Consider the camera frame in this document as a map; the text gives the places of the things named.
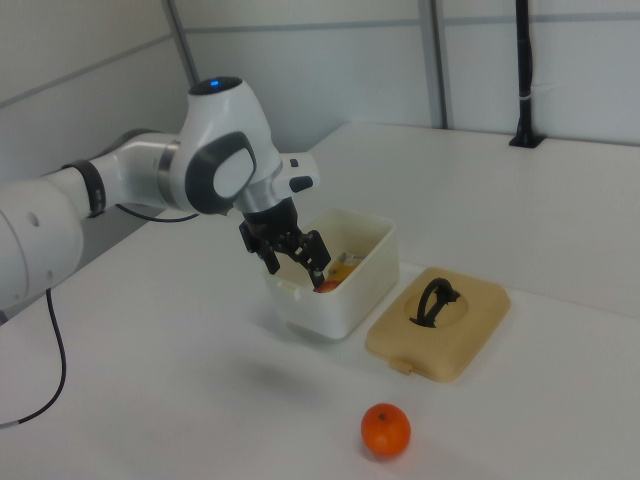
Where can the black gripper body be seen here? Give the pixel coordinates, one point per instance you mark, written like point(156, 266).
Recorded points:
point(270, 222)

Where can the white plastic container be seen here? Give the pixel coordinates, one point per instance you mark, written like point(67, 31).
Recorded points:
point(350, 310)

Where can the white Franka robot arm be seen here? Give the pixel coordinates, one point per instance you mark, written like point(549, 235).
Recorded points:
point(220, 125)

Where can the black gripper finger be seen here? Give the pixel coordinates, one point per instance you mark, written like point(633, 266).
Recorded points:
point(312, 255)
point(271, 257)

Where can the black pole with base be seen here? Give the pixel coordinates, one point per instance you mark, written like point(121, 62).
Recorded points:
point(524, 100)

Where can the grey partition post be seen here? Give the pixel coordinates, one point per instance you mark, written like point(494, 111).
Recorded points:
point(433, 65)
point(182, 45)

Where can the beige plastic container lid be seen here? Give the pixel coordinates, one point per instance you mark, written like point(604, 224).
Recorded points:
point(450, 350)

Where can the orange mandarin fruit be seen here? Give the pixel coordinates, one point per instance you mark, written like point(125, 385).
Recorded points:
point(385, 430)

